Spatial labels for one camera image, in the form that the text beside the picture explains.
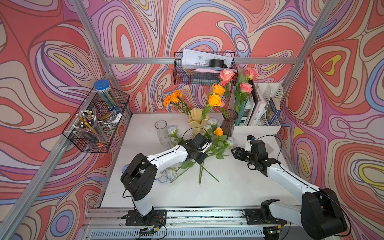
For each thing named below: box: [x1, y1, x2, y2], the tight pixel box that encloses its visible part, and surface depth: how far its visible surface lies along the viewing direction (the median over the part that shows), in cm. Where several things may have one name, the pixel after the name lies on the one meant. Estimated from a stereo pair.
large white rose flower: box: [226, 139, 237, 149], surface depth 98 cm
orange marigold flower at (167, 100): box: [163, 94, 172, 107], surface depth 84 cm
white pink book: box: [248, 83, 266, 127], surface depth 95 cm
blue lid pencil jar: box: [93, 79, 119, 108], surface depth 74 cm
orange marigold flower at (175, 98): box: [170, 89, 193, 116], surface depth 87 cm
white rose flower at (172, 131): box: [168, 126, 178, 136], surface depth 104 cm
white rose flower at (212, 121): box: [207, 117, 219, 127], surface depth 110 cm
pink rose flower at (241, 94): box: [234, 82, 253, 113], surface depth 84 cm
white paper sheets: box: [182, 48, 234, 68], surface depth 88 cm
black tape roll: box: [207, 59, 229, 69], surface depth 84 cm
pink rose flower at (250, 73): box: [244, 67, 259, 83], surface depth 84 cm
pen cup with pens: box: [72, 110, 107, 143], surface depth 63 cm
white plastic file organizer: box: [233, 82, 284, 135], surface depth 103 cm
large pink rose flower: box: [217, 68, 235, 112], surface depth 77 cm
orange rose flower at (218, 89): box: [212, 83, 226, 96], surface depth 79 cm
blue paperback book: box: [268, 98, 280, 127], surface depth 103 cm
